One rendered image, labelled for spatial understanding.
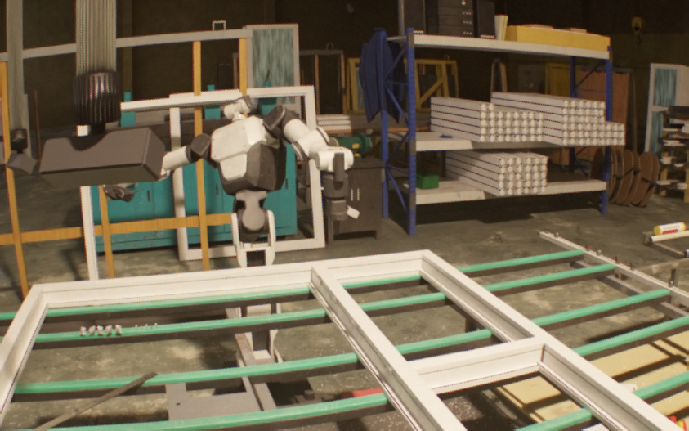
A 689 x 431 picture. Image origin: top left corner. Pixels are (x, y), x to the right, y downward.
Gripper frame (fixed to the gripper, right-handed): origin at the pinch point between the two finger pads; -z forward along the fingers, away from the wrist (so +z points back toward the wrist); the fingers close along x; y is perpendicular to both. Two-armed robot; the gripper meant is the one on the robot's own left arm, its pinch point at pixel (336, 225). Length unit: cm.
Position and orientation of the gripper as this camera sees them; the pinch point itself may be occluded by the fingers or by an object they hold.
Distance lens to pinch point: 220.9
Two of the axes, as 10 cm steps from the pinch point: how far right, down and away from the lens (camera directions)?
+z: -0.2, -9.7, -2.5
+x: 2.6, 2.4, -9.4
